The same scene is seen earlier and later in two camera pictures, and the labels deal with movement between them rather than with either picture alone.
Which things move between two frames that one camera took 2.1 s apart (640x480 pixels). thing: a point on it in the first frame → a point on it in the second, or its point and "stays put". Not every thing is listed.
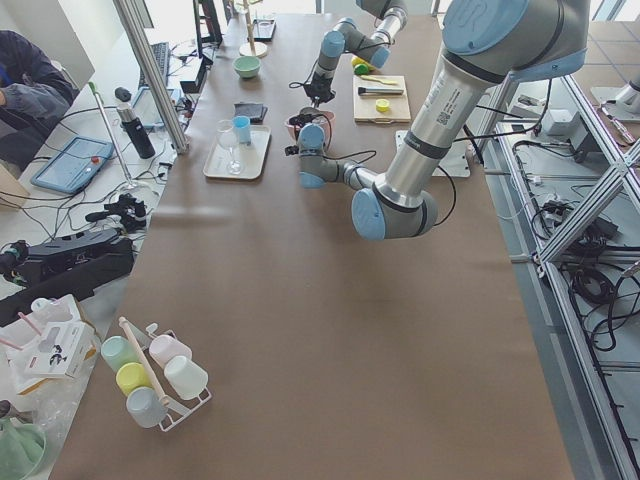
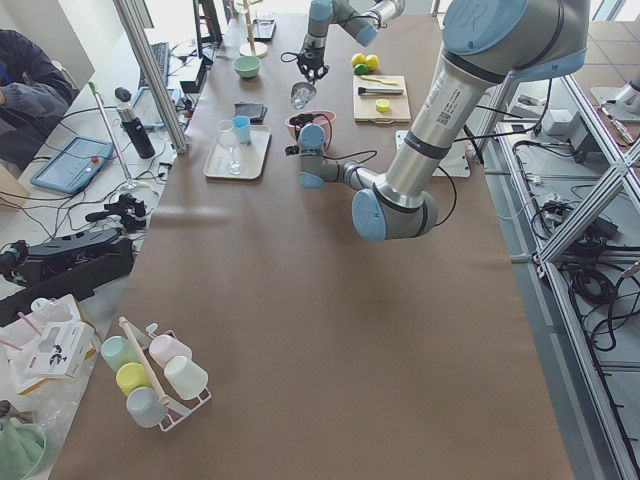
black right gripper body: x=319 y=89 → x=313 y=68
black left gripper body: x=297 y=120 stays put
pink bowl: x=327 y=119 stays put
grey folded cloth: x=254 y=111 stays put
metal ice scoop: x=311 y=111 → x=301 y=93
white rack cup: x=187 y=377 stays put
